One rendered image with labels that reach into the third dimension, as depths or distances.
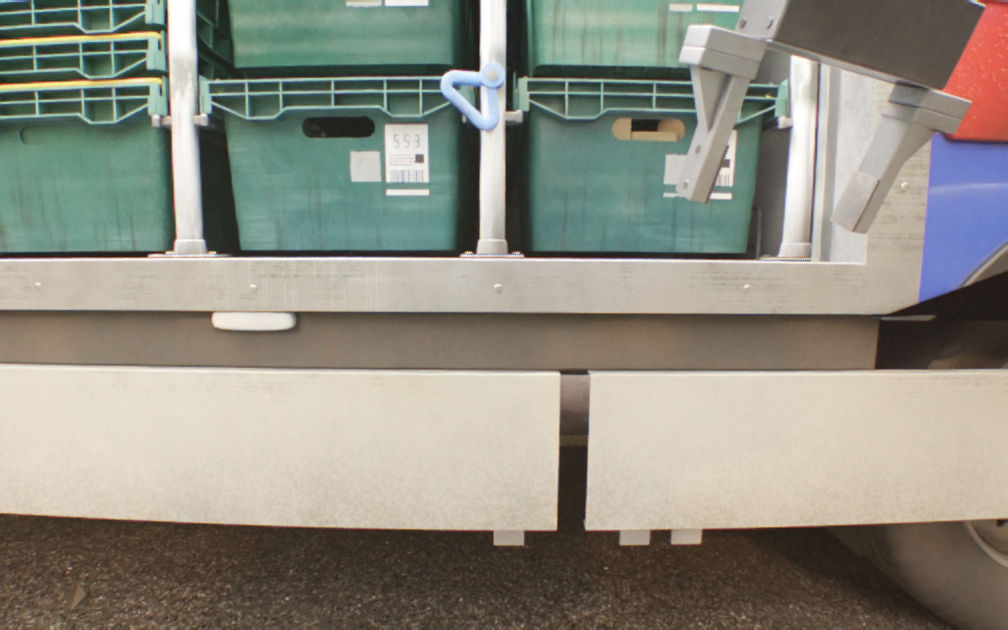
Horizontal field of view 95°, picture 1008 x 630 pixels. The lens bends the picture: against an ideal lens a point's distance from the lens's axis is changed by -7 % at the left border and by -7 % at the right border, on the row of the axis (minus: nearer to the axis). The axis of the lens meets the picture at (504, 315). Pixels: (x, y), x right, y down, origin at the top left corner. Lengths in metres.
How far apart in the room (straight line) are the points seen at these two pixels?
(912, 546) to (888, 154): 0.75
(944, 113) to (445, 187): 0.57
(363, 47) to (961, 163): 0.80
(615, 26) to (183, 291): 0.69
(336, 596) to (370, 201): 0.75
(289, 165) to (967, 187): 0.90
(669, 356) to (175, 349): 0.62
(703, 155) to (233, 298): 0.53
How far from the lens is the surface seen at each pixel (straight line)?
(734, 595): 1.17
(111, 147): 0.97
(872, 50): 0.39
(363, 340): 0.63
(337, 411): 0.65
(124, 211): 0.95
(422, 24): 0.83
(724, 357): 0.67
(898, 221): 0.75
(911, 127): 0.44
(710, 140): 0.35
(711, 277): 0.63
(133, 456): 0.79
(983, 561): 1.18
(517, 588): 1.10
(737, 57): 0.35
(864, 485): 0.80
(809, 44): 0.36
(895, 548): 1.06
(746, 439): 0.69
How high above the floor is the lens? 0.65
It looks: 7 degrees down
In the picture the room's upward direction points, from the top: straight up
